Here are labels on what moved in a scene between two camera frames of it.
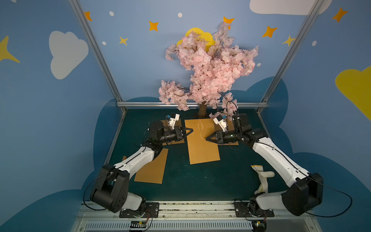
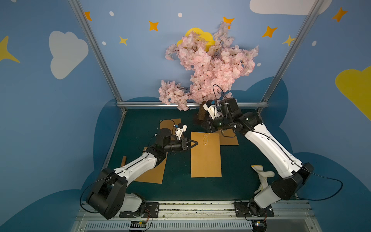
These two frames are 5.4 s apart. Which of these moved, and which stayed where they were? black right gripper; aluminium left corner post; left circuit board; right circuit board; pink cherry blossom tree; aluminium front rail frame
Moved: black right gripper
Stayed: left circuit board; pink cherry blossom tree; aluminium front rail frame; right circuit board; aluminium left corner post
